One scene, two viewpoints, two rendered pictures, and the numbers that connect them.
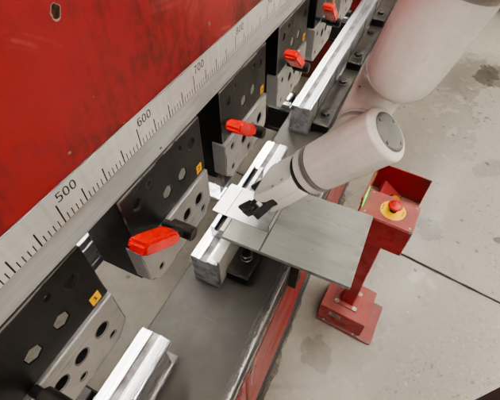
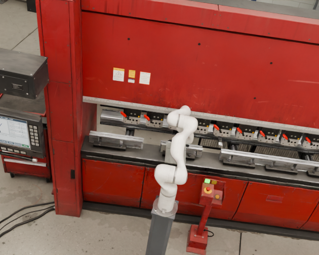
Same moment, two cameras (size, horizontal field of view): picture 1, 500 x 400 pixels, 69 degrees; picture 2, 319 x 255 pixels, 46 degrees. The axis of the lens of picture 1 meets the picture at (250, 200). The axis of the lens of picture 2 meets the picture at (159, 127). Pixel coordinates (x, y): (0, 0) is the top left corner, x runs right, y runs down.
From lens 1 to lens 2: 2.87 m
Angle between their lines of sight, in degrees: 45
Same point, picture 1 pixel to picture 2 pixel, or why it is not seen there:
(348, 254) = (172, 161)
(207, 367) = (142, 154)
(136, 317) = not seen: hidden behind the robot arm
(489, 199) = not seen: outside the picture
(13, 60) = (146, 95)
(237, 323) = (153, 156)
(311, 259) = (168, 156)
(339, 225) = not seen: hidden behind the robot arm
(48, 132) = (145, 100)
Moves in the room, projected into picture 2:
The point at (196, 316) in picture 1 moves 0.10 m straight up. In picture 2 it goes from (151, 150) to (152, 141)
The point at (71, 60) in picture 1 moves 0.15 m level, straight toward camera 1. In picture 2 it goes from (150, 97) to (137, 104)
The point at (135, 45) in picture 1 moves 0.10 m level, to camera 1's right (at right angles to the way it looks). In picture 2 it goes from (157, 100) to (161, 108)
